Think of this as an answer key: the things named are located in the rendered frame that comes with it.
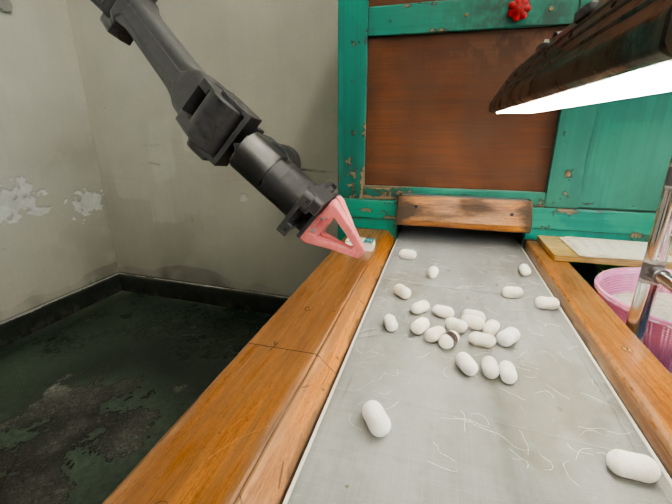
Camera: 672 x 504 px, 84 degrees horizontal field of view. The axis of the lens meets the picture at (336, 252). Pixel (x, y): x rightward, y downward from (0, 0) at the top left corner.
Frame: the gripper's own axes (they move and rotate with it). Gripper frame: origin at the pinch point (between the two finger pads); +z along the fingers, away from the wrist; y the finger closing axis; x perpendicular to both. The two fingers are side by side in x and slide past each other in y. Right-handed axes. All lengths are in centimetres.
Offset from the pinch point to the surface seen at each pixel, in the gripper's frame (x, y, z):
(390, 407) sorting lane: 5.4, -12.9, 13.2
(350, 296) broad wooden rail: 9.4, 7.3, 4.4
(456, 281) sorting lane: 0.7, 24.0, 18.5
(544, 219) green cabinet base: -17, 50, 29
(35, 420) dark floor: 146, 31, -43
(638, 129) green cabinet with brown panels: -42, 51, 27
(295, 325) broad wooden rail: 12.4, -3.9, 0.6
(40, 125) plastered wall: 107, 106, -157
